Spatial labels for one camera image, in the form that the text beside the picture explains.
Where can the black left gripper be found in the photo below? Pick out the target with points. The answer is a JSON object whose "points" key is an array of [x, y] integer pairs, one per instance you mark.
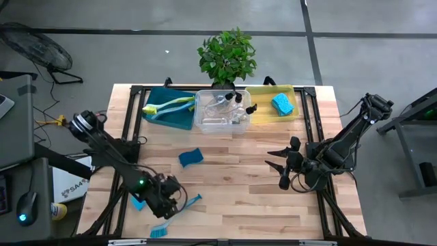
{"points": [[164, 201]]}

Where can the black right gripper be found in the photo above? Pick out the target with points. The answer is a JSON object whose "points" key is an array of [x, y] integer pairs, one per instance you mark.
{"points": [[293, 164]]}

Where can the blue dish brush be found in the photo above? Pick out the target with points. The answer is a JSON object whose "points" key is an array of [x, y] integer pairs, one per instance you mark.
{"points": [[157, 232], [172, 111]]}

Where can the dark blue sponge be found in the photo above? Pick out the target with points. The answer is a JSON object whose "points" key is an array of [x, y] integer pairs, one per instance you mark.
{"points": [[191, 158]]}

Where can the clear pump bottle black top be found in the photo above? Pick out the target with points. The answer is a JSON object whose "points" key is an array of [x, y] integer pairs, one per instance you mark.
{"points": [[229, 96], [235, 120], [238, 98], [251, 109]]}

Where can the yellow-green dish brush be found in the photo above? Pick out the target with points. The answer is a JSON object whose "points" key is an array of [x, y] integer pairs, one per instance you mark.
{"points": [[149, 109], [192, 108]]}

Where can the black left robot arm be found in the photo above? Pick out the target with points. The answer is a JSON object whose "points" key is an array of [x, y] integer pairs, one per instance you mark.
{"points": [[112, 157]]}

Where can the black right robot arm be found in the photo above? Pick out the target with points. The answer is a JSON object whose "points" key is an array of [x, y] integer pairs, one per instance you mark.
{"points": [[348, 133]]}

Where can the yellow plastic bin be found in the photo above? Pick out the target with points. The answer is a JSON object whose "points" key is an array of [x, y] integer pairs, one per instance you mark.
{"points": [[263, 112]]}

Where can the black clamp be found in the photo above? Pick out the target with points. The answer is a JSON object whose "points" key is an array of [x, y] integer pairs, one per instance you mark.
{"points": [[168, 81], [269, 80]]}

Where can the teal plastic bin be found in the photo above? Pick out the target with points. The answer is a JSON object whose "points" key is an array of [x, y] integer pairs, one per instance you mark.
{"points": [[174, 121]]}

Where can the white cardboard box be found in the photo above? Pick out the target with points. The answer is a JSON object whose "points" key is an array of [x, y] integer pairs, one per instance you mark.
{"points": [[68, 184]]}

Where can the clear plastic bin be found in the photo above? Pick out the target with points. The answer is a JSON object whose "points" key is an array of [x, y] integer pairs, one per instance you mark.
{"points": [[201, 102]]}

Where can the black diagonal beam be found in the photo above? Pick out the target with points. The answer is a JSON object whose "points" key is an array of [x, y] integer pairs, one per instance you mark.
{"points": [[65, 164]]}

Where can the green plant in black pot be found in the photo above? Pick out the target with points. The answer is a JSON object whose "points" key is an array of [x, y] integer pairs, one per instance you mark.
{"points": [[227, 58]]}

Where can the dark grey desk top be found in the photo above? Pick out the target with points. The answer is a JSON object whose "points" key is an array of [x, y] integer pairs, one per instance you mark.
{"points": [[37, 181]]}

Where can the yellow power connector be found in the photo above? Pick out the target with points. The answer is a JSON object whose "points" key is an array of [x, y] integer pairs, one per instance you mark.
{"points": [[60, 120]]}

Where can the black computer mouse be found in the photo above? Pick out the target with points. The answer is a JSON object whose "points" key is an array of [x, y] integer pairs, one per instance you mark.
{"points": [[28, 205]]}

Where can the black floor box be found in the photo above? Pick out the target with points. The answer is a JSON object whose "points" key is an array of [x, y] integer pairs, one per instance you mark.
{"points": [[428, 174]]}

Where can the black metal stand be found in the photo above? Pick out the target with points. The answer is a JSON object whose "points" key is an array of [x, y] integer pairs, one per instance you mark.
{"points": [[423, 104]]}

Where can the black keyboard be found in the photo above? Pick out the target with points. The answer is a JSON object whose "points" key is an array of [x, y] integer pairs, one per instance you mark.
{"points": [[3, 196]]}

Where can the black tape strip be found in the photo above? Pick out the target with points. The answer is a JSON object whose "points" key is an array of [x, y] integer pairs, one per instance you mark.
{"points": [[27, 89]]}

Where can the white grey device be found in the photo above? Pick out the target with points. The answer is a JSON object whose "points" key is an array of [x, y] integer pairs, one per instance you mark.
{"points": [[5, 106]]}

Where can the black floor fan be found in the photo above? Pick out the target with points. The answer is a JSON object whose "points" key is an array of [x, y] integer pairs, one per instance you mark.
{"points": [[37, 51]]}

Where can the silver metal bracket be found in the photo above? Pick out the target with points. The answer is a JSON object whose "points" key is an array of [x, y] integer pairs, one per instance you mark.
{"points": [[127, 242], [317, 243]]}

